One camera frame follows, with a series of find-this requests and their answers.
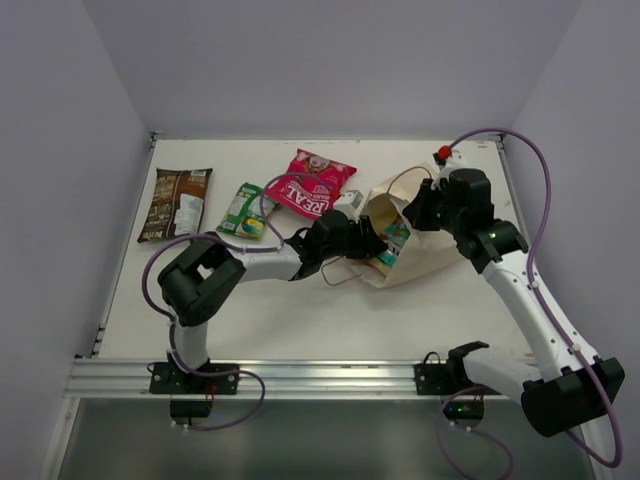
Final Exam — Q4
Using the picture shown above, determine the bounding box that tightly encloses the brown candy packet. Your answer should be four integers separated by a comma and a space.
137, 168, 213, 243

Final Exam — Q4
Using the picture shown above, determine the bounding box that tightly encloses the left black control box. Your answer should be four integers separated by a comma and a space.
169, 397, 213, 424

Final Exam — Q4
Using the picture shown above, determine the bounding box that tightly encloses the right black control box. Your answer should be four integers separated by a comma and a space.
444, 399, 485, 428

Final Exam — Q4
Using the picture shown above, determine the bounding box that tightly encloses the aluminium front rail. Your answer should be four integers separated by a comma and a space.
63, 355, 531, 402

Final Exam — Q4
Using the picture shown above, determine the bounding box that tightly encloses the green snack packet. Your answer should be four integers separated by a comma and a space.
216, 182, 278, 240

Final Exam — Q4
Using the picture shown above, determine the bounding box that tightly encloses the black control box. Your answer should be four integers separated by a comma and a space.
169, 397, 213, 424
444, 399, 485, 428

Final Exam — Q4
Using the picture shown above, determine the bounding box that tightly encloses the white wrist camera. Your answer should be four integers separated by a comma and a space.
431, 145, 469, 190
333, 190, 364, 221

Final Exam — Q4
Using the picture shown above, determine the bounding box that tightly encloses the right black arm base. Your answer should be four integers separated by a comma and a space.
413, 341, 489, 396

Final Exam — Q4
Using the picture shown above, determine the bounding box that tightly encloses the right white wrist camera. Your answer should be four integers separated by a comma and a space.
431, 145, 469, 190

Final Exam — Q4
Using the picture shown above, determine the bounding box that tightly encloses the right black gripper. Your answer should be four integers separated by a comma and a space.
402, 178, 465, 237

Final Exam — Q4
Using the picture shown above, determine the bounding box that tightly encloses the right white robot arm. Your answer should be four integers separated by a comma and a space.
402, 168, 625, 437

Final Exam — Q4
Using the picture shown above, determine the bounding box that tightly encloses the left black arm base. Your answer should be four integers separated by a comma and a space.
147, 361, 239, 395

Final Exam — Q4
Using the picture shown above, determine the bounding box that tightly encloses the teal snack packet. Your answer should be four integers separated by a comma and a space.
377, 215, 411, 267

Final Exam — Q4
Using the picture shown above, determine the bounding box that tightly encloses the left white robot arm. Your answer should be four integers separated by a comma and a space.
157, 210, 386, 393

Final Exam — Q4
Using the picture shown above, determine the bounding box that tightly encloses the red snack packet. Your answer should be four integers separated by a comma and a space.
266, 149, 357, 220

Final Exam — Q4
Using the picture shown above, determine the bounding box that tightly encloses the beige paper bag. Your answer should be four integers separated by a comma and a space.
324, 164, 462, 289

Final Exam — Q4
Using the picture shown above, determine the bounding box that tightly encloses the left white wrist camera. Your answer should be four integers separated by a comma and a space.
333, 190, 364, 221

